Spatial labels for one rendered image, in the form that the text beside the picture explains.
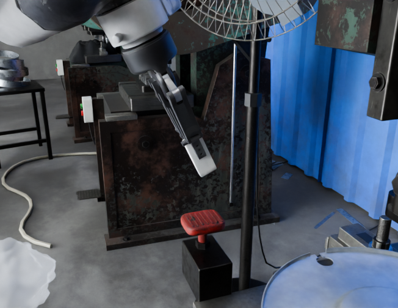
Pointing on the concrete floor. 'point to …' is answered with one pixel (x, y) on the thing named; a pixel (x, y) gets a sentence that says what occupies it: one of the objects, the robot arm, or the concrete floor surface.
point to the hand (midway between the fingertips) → (199, 154)
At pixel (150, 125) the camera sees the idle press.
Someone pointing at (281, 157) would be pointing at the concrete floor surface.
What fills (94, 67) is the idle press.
